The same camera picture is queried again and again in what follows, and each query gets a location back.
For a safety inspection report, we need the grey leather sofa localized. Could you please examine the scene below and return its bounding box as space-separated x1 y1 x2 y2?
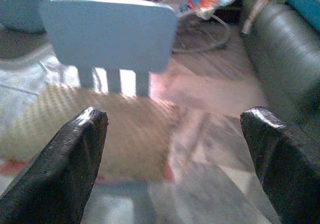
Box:
240 0 320 134

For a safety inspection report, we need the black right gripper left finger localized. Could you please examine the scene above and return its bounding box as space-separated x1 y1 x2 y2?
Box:
0 106 109 224

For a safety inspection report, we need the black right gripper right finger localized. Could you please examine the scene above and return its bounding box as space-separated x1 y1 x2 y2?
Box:
239 106 320 224

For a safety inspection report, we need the teal cushion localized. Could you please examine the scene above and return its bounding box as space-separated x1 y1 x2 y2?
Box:
285 0 320 33

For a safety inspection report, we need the pale blue round tub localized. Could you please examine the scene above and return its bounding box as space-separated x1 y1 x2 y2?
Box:
0 0 63 34

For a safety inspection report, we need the striped white orange toy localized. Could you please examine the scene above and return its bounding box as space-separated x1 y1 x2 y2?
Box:
240 0 294 35

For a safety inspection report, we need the light blue child chair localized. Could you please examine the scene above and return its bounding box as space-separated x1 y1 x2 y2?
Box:
39 0 179 224

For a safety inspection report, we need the cream dotted plush pillow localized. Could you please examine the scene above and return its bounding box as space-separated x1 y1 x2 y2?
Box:
0 84 181 182

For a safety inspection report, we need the clear plastic floor sheet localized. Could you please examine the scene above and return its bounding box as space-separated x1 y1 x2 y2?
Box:
147 113 283 224

